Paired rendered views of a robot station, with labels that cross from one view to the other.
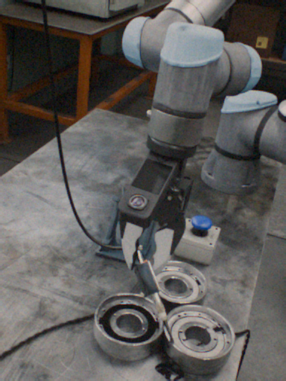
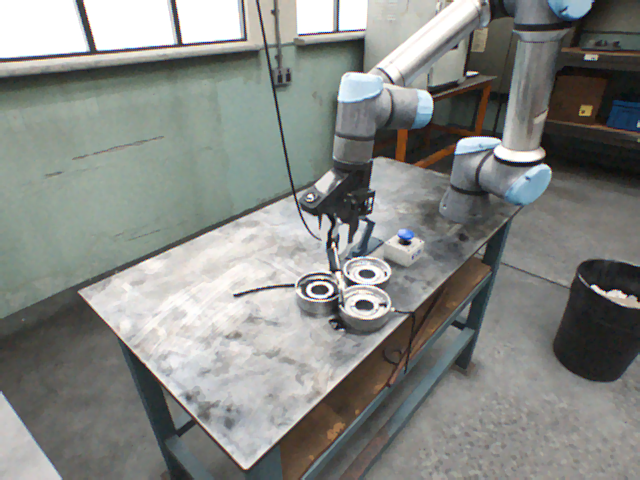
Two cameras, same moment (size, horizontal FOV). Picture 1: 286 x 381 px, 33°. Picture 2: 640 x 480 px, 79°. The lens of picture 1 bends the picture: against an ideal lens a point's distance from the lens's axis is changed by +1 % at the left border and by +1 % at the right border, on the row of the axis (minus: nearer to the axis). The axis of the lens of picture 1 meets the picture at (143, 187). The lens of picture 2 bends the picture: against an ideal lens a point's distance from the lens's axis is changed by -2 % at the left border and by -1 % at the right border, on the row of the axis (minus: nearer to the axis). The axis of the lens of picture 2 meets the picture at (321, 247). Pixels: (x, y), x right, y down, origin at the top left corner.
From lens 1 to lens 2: 32 cm
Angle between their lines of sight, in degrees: 23
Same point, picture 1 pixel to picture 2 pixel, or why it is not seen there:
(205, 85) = (365, 116)
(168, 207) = (344, 207)
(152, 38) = not seen: hidden behind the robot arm
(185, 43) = (347, 86)
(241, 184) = (467, 215)
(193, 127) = (357, 147)
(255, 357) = (502, 376)
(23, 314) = (261, 276)
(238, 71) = (402, 107)
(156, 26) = not seen: hidden behind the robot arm
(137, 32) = not seen: hidden behind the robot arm
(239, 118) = (464, 158)
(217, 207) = (440, 230)
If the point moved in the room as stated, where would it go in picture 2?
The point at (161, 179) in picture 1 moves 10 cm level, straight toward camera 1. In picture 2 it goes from (333, 184) to (306, 205)
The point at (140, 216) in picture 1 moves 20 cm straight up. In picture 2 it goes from (309, 207) to (307, 91)
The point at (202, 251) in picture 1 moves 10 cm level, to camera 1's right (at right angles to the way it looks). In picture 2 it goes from (402, 255) to (443, 266)
